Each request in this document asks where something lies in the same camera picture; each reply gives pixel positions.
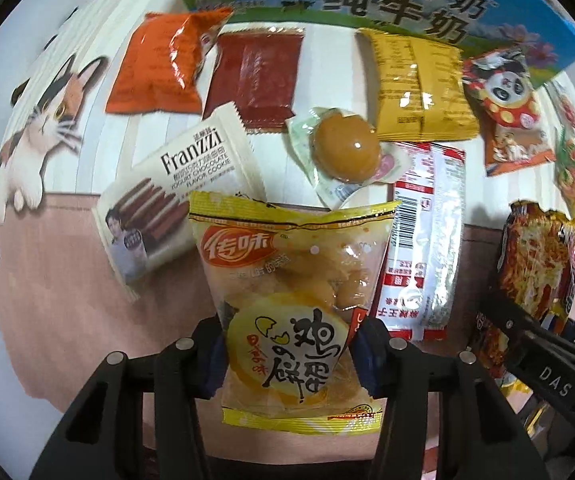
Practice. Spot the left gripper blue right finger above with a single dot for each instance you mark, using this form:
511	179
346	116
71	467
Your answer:
371	354

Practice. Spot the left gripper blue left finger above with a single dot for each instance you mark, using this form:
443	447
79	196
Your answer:
210	358

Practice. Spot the red white sausage packet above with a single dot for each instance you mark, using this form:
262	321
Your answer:
417	287

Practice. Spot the yellow egg biscuit packet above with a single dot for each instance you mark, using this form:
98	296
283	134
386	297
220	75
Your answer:
291	288

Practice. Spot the Sedaap instant noodle packet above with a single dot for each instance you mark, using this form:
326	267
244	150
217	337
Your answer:
536	263

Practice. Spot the Franzzi cookie packet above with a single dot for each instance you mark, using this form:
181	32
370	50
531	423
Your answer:
142	217

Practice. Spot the green gummy candy packet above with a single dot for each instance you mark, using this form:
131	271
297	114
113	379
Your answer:
564	172

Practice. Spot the panda snack packet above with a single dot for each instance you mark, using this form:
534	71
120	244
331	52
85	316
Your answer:
511	117

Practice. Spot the yellow snack packet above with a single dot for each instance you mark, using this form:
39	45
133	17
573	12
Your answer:
421	96

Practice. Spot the white cookie packet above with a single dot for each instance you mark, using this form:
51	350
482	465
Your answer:
563	105

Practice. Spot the orange snack packet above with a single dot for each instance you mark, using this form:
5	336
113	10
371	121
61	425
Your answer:
164	57

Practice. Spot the dark red snack packet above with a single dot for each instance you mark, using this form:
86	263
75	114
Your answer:
257	69

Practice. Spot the striped pink cat blanket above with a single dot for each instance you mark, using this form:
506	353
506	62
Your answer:
62	308

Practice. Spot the braised egg packet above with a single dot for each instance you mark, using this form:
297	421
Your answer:
340	154

